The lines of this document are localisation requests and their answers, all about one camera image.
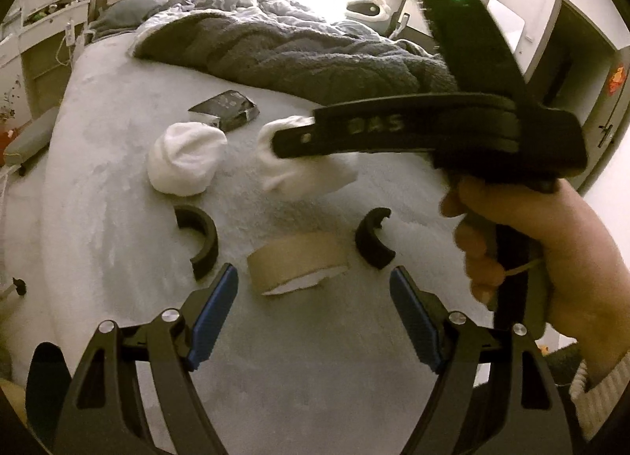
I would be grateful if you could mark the person's right forearm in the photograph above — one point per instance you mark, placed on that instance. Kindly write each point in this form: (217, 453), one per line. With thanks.
(605, 396)

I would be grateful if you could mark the blue patterned duvet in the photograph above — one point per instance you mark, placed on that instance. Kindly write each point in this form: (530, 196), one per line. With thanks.
(275, 4)

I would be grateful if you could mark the grey blue pillow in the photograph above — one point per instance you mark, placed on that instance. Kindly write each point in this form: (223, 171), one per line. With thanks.
(128, 12)

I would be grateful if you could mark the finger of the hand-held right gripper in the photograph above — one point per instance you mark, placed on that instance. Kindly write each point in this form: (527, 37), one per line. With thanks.
(295, 142)

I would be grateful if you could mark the white dressing table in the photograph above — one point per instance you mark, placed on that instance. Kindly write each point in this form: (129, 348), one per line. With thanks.
(39, 51)

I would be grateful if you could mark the black foil packet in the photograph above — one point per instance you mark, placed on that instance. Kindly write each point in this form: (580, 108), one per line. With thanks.
(224, 108)

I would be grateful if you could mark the person's right hand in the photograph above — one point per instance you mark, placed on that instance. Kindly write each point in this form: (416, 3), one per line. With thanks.
(576, 258)

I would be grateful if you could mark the dark door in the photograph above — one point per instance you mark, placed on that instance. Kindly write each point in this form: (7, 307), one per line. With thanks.
(571, 76)

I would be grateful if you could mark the grey fuzzy blanket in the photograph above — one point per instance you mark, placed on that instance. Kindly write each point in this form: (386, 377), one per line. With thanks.
(295, 61)

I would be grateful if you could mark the cream cat bed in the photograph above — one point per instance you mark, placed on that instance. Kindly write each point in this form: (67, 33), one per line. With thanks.
(366, 9)

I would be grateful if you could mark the black frame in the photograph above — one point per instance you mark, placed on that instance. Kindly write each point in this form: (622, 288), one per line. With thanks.
(398, 7)

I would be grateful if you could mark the white power strip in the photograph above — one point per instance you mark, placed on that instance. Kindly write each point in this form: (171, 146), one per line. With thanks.
(69, 34)

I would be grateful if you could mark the brown tape roll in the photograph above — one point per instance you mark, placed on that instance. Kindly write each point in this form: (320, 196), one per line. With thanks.
(290, 258)

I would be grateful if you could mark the white sock ball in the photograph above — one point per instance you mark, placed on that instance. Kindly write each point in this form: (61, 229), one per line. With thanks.
(184, 159)
(300, 179)

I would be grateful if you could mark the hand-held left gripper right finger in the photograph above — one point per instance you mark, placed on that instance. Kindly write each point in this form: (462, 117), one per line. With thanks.
(413, 317)

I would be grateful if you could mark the grey bed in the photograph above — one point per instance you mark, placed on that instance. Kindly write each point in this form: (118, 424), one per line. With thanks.
(123, 248)

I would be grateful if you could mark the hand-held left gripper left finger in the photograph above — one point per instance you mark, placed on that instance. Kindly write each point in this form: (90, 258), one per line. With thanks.
(211, 317)

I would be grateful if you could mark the red door sticker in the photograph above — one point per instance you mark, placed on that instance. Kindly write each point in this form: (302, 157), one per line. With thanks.
(617, 80)

